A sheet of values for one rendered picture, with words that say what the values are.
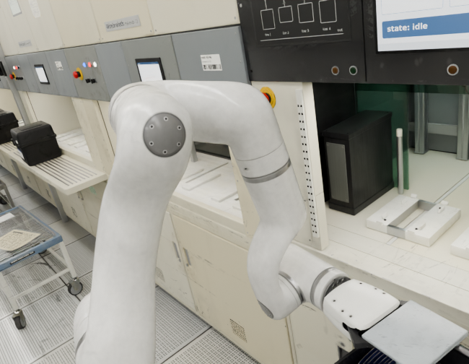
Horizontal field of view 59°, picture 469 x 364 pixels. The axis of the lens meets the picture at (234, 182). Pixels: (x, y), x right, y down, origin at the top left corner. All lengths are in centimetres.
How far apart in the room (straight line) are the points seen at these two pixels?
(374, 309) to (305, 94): 61
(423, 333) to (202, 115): 48
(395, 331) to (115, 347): 43
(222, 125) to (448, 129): 143
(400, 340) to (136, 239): 43
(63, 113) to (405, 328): 356
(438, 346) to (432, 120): 140
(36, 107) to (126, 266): 331
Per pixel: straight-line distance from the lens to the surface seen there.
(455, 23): 89
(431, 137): 203
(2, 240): 318
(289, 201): 72
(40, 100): 391
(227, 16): 128
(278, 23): 114
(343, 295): 78
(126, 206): 62
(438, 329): 73
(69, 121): 399
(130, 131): 54
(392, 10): 94
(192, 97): 66
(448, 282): 122
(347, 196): 149
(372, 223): 142
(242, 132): 65
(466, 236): 135
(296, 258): 85
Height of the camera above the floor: 162
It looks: 23 degrees down
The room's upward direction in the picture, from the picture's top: 11 degrees counter-clockwise
